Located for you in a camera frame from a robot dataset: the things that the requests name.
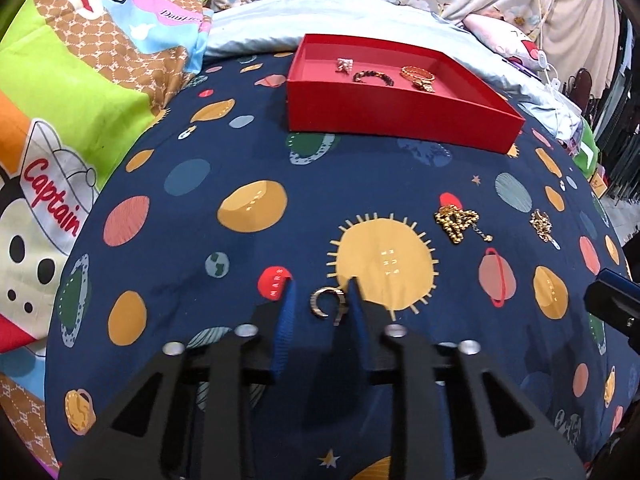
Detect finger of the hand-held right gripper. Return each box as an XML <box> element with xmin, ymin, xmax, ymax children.
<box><xmin>584</xmin><ymin>268</ymin><xmax>640</xmax><ymax>356</ymax></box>

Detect red cardboard box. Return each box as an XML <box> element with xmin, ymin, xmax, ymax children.
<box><xmin>286</xmin><ymin>34</ymin><xmax>526</xmax><ymax>156</ymax></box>

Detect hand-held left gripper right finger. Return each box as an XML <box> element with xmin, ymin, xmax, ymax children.
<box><xmin>347</xmin><ymin>276</ymin><xmax>586</xmax><ymax>480</ymax></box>

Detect gold bead chain necklace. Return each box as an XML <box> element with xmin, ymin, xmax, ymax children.
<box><xmin>434</xmin><ymin>204</ymin><xmax>495</xmax><ymax>245</ymax></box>

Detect white cable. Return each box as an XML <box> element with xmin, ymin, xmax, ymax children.
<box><xmin>530</xmin><ymin>0</ymin><xmax>562</xmax><ymax>91</ymax></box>

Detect beige curtain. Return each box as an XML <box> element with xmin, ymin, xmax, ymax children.
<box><xmin>542</xmin><ymin>0</ymin><xmax>622</xmax><ymax>96</ymax></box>

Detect dark bead bracelet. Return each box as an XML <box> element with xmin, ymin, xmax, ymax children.
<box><xmin>352</xmin><ymin>71</ymin><xmax>396</xmax><ymax>87</ymax></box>

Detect wide gold ring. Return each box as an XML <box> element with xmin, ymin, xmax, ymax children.
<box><xmin>310</xmin><ymin>286</ymin><xmax>349</xmax><ymax>326</ymax></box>

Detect thick gold chain bracelet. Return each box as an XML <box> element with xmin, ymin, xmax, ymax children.
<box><xmin>400</xmin><ymin>65</ymin><xmax>435</xmax><ymax>83</ymax></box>

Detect colourful monkey print blanket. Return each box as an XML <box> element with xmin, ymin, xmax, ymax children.
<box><xmin>0</xmin><ymin>0</ymin><xmax>216</xmax><ymax>471</ymax></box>

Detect pink cartoon pillow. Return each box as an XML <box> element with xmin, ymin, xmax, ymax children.
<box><xmin>462</xmin><ymin>10</ymin><xmax>551</xmax><ymax>73</ymax></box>

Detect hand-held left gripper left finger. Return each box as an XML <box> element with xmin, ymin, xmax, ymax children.
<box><xmin>60</xmin><ymin>277</ymin><xmax>301</xmax><ymax>480</ymax></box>

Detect small thin gold chain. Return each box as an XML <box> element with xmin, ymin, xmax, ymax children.
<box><xmin>530</xmin><ymin>209</ymin><xmax>562</xmax><ymax>250</ymax></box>

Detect dark chair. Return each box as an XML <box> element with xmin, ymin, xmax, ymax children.
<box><xmin>565</xmin><ymin>67</ymin><xmax>597</xmax><ymax>111</ymax></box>

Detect green box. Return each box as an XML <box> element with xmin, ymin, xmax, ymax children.
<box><xmin>572</xmin><ymin>122</ymin><xmax>603</xmax><ymax>181</ymax></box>

